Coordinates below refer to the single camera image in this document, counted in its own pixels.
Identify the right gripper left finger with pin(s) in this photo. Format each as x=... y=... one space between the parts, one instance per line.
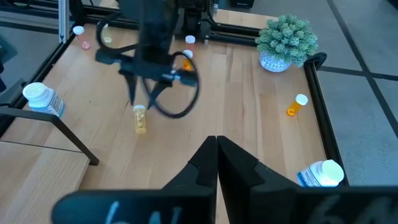
x=186 y=202

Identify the white bottle blue label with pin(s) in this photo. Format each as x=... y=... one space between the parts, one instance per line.
x=323 y=172

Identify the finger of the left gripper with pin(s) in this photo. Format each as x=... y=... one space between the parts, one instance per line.
x=132 y=88
x=157 y=93

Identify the green succulent in white pot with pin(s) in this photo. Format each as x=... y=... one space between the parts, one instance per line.
x=286 y=40

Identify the wooden shelf black frame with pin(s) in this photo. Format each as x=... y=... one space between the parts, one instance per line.
x=31 y=180

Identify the silver aluminium bracket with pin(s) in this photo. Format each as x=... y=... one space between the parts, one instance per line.
x=63 y=18

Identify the pink pill vial white cap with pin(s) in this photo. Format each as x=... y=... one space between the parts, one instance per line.
x=190 y=40
x=78 y=30

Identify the white Trader Joe's melatonin bottle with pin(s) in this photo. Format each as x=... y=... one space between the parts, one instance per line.
x=43 y=99

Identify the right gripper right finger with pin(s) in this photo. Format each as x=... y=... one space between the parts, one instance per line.
x=264 y=202

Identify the orange pill vial white cap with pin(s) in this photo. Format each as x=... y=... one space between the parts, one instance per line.
x=186 y=63
x=295 y=107

